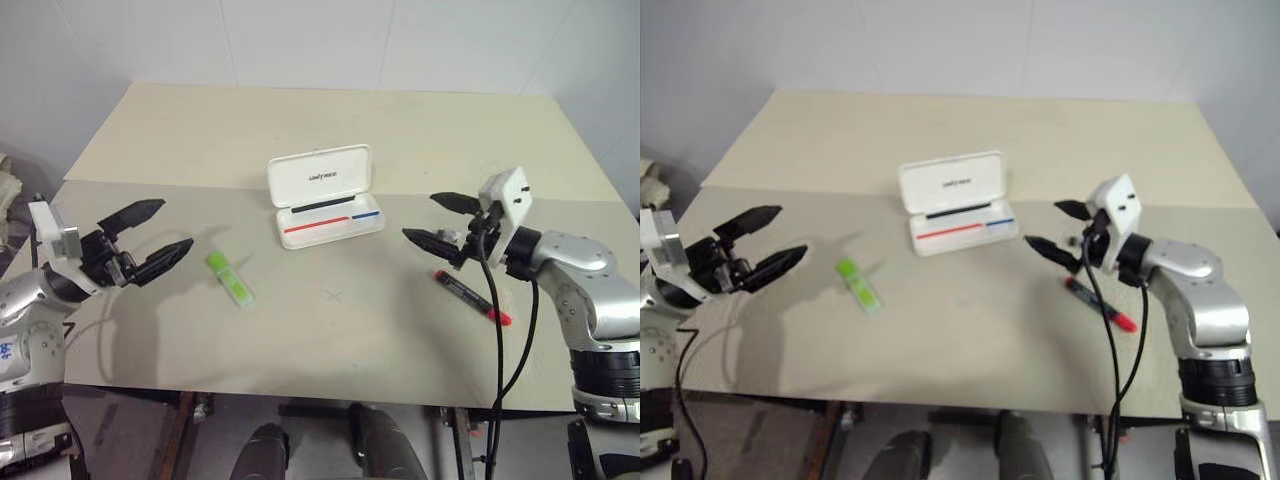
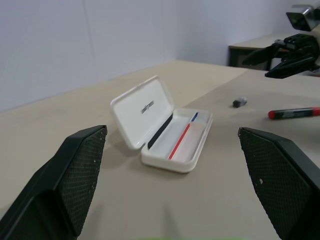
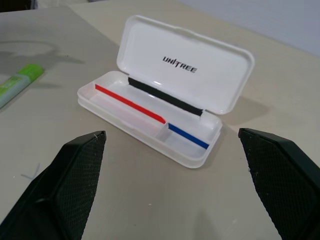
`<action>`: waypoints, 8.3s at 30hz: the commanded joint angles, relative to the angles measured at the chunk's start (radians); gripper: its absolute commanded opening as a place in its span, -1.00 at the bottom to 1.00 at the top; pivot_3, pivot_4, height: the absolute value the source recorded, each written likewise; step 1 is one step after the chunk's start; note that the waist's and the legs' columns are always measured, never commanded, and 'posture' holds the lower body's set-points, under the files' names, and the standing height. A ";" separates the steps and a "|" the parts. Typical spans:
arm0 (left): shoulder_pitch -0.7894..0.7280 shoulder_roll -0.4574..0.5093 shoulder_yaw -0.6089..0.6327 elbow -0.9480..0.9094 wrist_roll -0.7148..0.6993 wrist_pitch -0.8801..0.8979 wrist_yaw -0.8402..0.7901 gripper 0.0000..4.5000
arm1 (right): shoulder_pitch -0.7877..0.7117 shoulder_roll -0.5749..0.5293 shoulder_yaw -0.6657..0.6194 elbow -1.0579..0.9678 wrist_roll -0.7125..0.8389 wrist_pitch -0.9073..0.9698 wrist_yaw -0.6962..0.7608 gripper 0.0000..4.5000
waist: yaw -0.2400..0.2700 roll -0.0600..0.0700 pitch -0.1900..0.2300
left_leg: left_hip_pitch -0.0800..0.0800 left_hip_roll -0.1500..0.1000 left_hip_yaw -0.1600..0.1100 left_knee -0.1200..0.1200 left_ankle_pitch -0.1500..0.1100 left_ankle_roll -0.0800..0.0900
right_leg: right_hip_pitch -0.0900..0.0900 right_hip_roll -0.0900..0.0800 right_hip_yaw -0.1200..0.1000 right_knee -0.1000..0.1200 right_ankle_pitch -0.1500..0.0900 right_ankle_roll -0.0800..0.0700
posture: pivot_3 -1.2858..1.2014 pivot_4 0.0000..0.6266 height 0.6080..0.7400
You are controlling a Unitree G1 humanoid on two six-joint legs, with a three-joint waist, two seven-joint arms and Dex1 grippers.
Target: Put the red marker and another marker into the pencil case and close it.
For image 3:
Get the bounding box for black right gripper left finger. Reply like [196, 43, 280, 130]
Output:
[0, 129, 108, 240]

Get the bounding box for white plastic pencil case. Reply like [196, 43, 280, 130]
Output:
[76, 14, 256, 170]

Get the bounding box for light blue thread scrap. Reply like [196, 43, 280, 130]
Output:
[20, 163, 41, 180]

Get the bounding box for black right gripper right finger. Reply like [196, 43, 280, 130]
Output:
[238, 127, 320, 240]

